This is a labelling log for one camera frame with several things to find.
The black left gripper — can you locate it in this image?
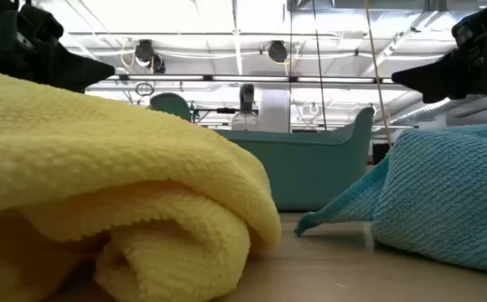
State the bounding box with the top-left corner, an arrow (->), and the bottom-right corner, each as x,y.
0,0 -> 117,94

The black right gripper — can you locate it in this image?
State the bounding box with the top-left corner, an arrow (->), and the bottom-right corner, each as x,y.
391,3 -> 487,104

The yellow microfiber towel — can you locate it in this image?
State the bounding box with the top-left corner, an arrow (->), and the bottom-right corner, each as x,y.
0,68 -> 282,302

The blue microfiber towel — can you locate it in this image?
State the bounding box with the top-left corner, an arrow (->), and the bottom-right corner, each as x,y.
295,122 -> 487,277

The teal plastic basket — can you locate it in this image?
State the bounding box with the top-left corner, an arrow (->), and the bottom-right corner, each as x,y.
149,92 -> 376,212

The long ceiling light strip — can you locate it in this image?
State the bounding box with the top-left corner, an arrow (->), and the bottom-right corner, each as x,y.
85,73 -> 412,85

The clear spray bottle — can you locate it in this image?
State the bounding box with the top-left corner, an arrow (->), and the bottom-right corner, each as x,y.
231,83 -> 262,132

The yellow hanging cable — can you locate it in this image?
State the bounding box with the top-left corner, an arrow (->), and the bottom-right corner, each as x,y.
363,0 -> 395,148

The black ceiling cable reel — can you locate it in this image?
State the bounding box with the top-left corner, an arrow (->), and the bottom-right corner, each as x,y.
267,39 -> 289,65
134,39 -> 168,76

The black hanging cable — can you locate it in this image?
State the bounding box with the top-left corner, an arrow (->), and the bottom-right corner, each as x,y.
311,0 -> 329,132

